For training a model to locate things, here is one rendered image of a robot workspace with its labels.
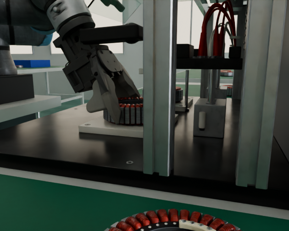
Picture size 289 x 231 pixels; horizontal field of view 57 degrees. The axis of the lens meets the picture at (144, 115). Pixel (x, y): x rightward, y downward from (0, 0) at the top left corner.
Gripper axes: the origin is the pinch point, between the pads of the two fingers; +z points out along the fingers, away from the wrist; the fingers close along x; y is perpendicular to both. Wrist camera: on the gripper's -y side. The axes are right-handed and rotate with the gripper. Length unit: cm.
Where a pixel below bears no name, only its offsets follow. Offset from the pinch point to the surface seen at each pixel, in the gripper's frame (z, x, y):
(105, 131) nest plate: 0.3, 7.5, 3.1
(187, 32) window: -81, -472, 25
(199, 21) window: -85, -472, -3
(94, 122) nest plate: -2.2, 4.2, 6.2
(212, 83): 1.7, 2.7, -15.6
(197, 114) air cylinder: 4.9, 3.8, -11.3
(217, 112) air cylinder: 6.2, 3.8, -14.3
